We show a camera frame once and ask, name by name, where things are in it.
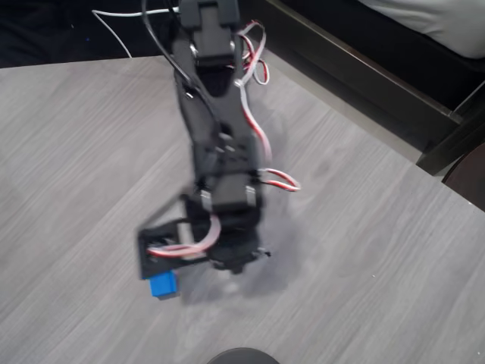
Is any blue cube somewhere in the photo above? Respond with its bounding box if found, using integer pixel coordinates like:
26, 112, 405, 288
149, 270, 180, 301

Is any white mattress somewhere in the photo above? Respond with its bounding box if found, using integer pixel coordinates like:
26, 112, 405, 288
358, 0, 485, 60

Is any dark wooden bed frame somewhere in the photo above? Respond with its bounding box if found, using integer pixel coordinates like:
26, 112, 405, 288
261, 0, 485, 176

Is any dark round stool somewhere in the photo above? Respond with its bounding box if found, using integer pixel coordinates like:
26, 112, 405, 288
441, 142, 485, 213

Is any black camera cable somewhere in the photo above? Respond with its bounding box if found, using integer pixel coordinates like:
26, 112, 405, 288
141, 0, 213, 115

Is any red white servo cable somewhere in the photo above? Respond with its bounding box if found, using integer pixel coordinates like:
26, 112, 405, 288
146, 214, 223, 259
233, 20, 303, 193

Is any black gripper camera mount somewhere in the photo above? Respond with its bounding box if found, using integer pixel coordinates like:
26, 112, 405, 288
137, 193, 214, 281

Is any black round-base stand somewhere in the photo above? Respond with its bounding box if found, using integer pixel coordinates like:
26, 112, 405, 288
207, 347, 281, 364

